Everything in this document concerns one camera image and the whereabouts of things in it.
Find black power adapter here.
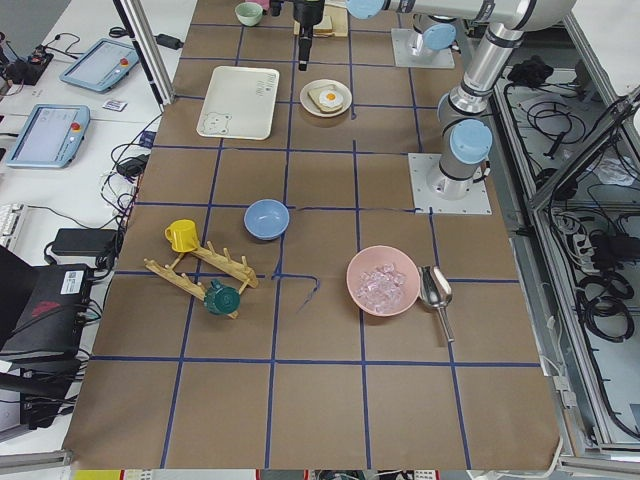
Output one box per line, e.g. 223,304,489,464
43,228,116,269

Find white round plate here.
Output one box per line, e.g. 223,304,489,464
299,79,352,118

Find light green cup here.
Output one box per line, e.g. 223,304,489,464
234,1,263,27

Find bread slice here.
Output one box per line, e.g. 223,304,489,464
313,15,334,37
307,85,344,113

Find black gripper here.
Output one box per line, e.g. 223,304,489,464
293,0,325,70

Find wooden mug rack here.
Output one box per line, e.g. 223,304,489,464
143,239,261,320

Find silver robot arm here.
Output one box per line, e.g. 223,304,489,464
408,13,457,57
346,0,575,200

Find white keyboard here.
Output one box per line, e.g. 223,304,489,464
0,203,28,250

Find metal scoop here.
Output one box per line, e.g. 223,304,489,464
418,265,455,343

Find dark green mug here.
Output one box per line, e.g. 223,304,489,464
203,279,240,315

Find cream bear tray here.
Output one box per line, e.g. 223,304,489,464
196,66,280,140

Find brown paper table cover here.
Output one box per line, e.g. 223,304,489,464
64,1,559,470

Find black cloth bundle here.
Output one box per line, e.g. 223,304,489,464
507,55,554,88

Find aluminium frame post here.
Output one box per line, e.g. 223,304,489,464
113,0,175,108

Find wooden cutting board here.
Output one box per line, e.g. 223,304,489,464
324,1,348,37

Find clear ice cubes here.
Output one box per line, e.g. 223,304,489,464
356,264,406,314

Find bread slice on plate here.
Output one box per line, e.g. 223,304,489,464
307,85,344,113

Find blue bowl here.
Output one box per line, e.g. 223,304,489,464
244,199,290,241

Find pink bowl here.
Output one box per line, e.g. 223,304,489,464
346,245,420,317

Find small black power brick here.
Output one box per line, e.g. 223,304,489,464
155,34,184,50

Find blue teach pendant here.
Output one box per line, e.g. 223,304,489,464
60,38,139,93
6,104,91,169

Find fake fried egg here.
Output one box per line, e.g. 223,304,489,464
318,89,344,111

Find upper blue teach pendant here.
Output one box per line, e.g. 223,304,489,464
60,38,139,93

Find black computer box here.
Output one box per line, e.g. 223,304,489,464
1,248,93,364

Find yellow mug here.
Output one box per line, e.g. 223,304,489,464
164,219,200,253

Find lower blue teach pendant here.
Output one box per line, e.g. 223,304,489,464
6,104,91,169

